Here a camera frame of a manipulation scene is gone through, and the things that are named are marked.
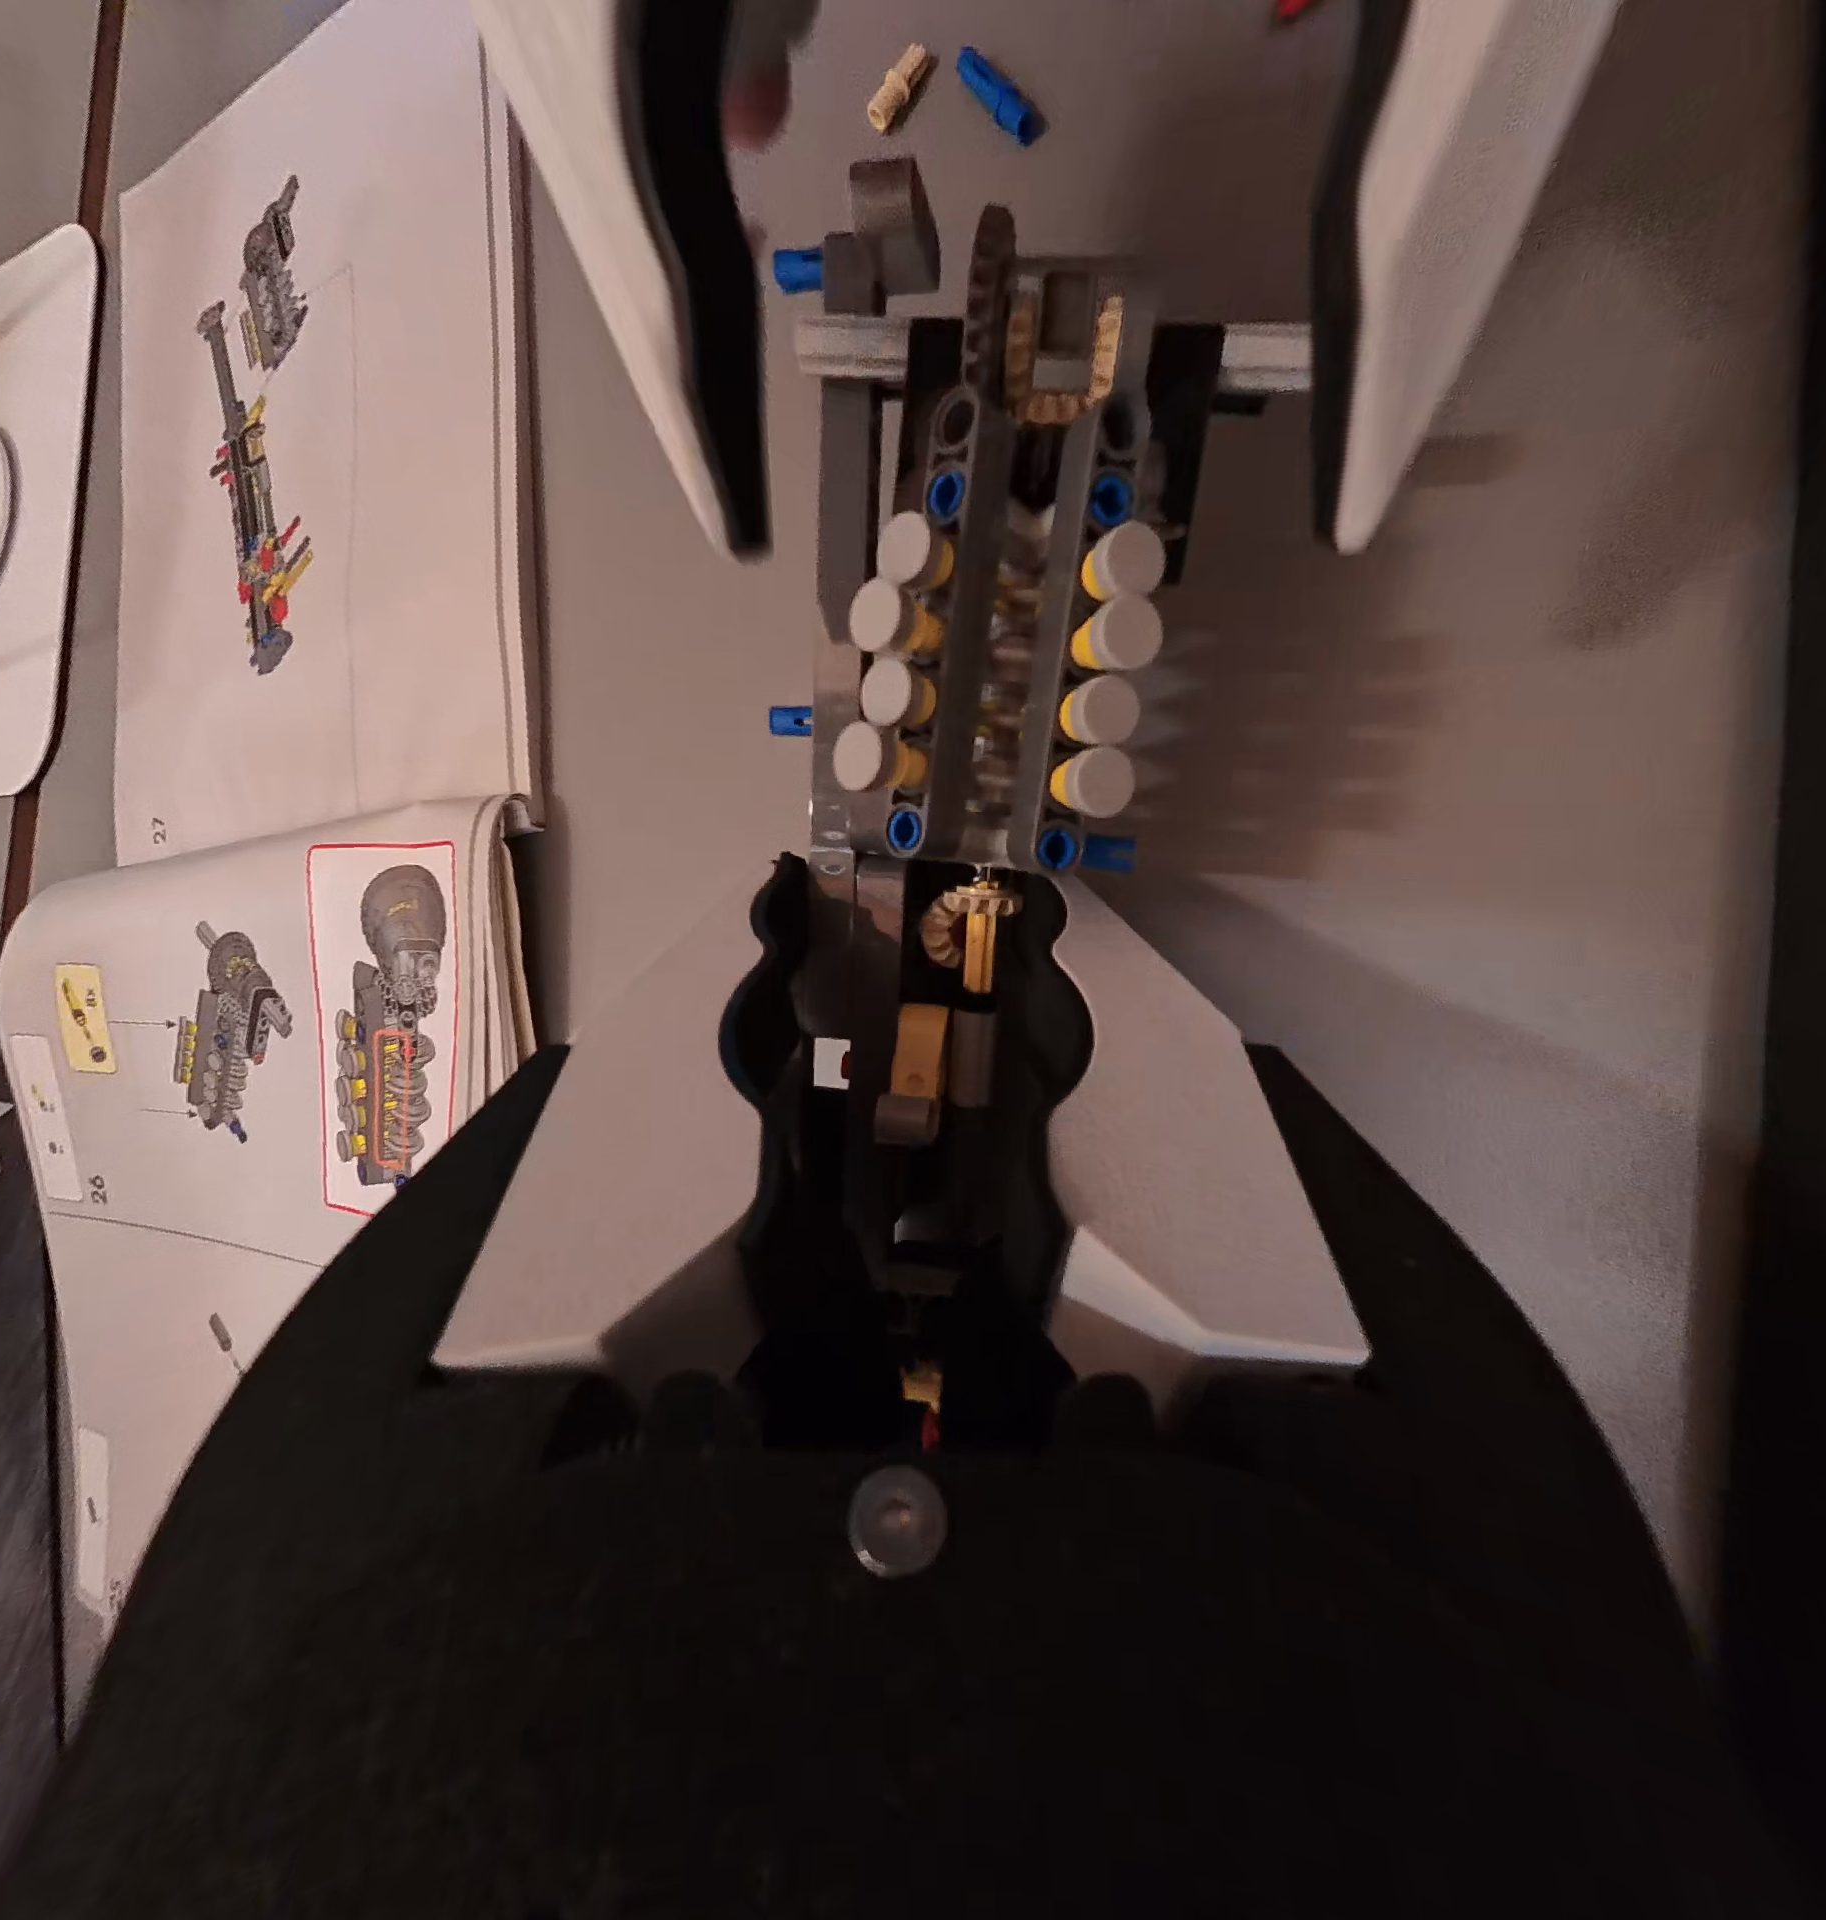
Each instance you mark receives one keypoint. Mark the brick-built car chassis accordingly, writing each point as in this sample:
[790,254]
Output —
[849,495]

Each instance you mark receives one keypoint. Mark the blue connector pin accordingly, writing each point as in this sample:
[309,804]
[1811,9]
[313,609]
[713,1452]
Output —
[999,94]

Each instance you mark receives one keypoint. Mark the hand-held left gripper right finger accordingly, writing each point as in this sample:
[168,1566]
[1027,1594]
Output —
[1213,1200]

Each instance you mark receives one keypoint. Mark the tan connector pin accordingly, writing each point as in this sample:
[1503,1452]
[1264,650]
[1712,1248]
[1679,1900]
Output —
[898,85]

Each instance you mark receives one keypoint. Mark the black perforated pad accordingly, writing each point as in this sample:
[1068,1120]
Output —
[1813,900]

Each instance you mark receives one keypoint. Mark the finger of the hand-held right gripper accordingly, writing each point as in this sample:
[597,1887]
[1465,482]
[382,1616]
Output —
[1469,181]
[599,181]

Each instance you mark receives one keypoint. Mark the building instruction booklet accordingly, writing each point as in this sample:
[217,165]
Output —
[404,451]

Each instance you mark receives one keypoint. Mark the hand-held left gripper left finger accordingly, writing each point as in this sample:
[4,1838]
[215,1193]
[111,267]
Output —
[599,1200]

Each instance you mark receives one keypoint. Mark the brick-built engine block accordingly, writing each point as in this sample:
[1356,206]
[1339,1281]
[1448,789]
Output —
[1003,631]

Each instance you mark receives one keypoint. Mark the white stand base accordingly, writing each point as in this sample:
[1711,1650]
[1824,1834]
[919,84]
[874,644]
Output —
[44,675]

